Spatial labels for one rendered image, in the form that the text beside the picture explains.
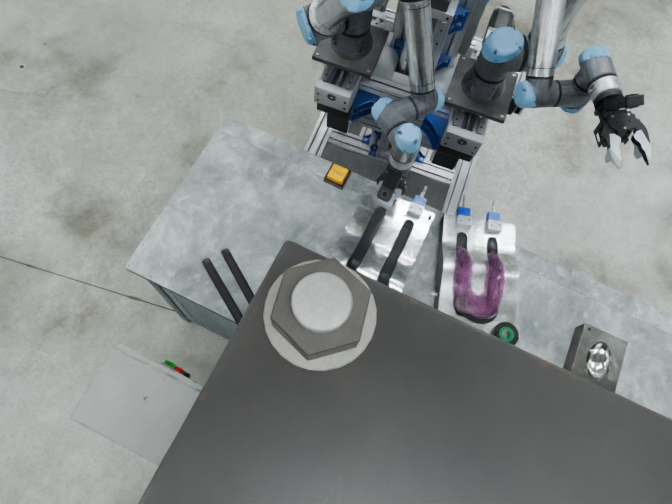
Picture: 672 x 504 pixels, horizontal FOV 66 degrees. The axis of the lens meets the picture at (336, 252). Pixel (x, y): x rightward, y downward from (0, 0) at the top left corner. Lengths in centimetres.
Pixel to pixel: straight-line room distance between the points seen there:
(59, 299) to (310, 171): 147
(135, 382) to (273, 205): 100
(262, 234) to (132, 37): 200
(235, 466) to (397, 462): 15
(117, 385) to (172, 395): 11
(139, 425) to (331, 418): 63
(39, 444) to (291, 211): 157
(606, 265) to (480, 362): 260
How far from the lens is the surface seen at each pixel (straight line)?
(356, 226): 180
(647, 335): 213
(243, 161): 201
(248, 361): 52
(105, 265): 285
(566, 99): 165
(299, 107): 313
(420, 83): 162
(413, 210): 182
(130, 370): 111
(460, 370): 54
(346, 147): 272
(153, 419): 109
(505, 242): 193
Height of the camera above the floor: 252
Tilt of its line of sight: 69 degrees down
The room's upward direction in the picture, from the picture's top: 10 degrees clockwise
